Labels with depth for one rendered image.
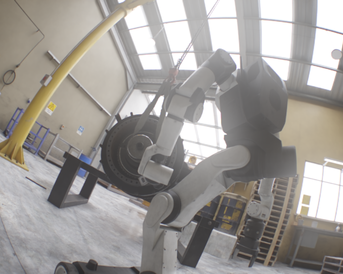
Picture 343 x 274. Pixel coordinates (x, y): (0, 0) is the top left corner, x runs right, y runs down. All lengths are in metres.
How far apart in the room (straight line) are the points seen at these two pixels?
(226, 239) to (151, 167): 2.93
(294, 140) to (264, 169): 5.74
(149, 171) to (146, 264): 0.39
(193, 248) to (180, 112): 1.78
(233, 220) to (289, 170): 3.41
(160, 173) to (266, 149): 0.38
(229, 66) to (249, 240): 0.75
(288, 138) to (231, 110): 5.64
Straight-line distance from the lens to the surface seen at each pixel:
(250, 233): 0.83
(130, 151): 0.95
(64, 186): 2.15
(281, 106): 0.80
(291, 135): 6.41
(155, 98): 1.09
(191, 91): 0.62
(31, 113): 3.24
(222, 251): 3.46
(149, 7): 7.65
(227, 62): 0.77
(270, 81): 0.77
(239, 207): 4.02
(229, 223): 3.96
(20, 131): 3.24
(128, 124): 1.07
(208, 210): 4.06
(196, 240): 2.14
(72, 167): 2.13
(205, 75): 0.70
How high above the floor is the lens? 0.64
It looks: 20 degrees up
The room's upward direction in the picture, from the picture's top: 24 degrees clockwise
